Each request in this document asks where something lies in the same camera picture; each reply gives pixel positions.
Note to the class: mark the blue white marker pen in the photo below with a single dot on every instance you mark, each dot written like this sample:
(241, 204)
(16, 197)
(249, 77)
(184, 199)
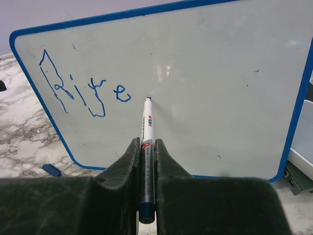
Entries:
(147, 205)

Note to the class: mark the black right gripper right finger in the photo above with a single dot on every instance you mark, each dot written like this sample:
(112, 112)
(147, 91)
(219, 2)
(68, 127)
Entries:
(188, 205)

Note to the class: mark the blue framed whiteboard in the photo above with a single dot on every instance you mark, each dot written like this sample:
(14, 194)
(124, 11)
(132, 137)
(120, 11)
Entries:
(227, 79)

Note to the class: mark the blue marker cap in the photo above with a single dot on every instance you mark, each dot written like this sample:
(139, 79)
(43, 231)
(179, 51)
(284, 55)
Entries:
(52, 170)

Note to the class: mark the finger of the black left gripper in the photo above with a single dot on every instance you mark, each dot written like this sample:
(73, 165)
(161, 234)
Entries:
(2, 86)

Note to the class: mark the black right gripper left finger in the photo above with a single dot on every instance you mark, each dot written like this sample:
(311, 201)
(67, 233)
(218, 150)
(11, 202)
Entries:
(102, 205)

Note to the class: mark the black foam block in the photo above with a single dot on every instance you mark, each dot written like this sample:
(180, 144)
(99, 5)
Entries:
(296, 180)

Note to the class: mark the white plastic box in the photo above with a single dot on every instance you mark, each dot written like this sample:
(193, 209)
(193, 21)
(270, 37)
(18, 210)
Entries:
(301, 153)

